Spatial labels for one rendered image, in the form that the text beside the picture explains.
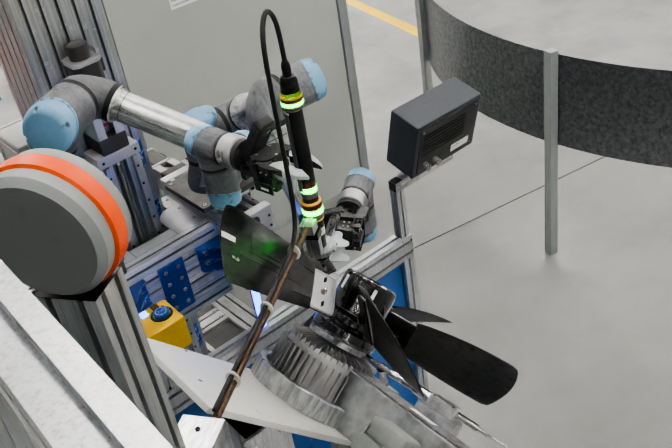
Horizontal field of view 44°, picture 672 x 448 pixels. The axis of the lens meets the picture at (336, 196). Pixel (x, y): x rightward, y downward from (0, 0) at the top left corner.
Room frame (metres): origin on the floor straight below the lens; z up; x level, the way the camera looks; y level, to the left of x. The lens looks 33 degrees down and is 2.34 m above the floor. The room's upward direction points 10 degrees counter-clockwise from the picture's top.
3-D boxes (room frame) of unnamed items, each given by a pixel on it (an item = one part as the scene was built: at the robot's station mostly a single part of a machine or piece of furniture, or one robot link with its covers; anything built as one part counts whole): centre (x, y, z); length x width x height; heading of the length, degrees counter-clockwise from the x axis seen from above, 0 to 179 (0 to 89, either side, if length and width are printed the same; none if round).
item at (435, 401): (1.14, -0.14, 1.08); 0.07 x 0.04 x 0.06; 45
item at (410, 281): (2.03, -0.18, 0.39); 0.04 x 0.04 x 0.78; 35
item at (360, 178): (1.83, -0.06, 1.17); 0.11 x 0.08 x 0.09; 162
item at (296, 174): (1.42, 0.08, 1.48); 0.09 x 0.03 x 0.06; 36
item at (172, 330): (1.55, 0.50, 1.02); 0.16 x 0.10 x 0.11; 125
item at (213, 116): (2.23, 0.36, 1.20); 0.13 x 0.12 x 0.14; 123
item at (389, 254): (1.78, 0.18, 0.82); 0.90 x 0.04 x 0.08; 125
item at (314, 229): (1.42, 0.05, 1.34); 0.09 x 0.07 x 0.10; 160
